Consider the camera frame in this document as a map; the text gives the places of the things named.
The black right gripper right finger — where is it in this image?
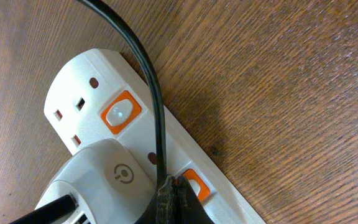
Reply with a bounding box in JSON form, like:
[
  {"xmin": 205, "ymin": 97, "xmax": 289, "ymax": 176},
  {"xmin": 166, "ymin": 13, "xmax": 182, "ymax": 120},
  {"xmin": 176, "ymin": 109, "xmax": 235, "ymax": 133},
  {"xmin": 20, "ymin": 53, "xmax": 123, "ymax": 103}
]
[{"xmin": 174, "ymin": 176, "xmax": 214, "ymax": 224}]

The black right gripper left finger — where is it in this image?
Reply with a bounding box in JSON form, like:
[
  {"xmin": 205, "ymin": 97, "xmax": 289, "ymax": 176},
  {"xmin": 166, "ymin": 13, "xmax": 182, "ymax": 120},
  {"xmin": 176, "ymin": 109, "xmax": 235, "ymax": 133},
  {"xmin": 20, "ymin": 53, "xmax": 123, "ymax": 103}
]
[{"xmin": 135, "ymin": 175, "xmax": 176, "ymax": 224}]

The thin black charger cable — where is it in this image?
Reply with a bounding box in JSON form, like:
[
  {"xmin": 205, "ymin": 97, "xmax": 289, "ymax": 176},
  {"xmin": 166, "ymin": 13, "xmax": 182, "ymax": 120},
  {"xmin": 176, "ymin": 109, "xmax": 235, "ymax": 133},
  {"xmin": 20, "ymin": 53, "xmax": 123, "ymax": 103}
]
[{"xmin": 9, "ymin": 0, "xmax": 167, "ymax": 224}]

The white charger adapter plug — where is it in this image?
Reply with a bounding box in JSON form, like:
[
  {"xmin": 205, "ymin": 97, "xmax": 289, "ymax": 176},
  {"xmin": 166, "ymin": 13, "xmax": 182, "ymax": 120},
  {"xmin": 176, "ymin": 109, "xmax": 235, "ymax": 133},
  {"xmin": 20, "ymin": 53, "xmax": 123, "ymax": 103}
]
[{"xmin": 36, "ymin": 139, "xmax": 155, "ymax": 223}]

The white power strip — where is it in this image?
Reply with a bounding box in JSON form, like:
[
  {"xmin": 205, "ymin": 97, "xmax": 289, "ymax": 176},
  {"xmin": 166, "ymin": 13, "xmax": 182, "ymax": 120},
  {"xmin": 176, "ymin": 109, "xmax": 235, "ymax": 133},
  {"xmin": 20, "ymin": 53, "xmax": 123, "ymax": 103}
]
[{"xmin": 44, "ymin": 49, "xmax": 262, "ymax": 223}]

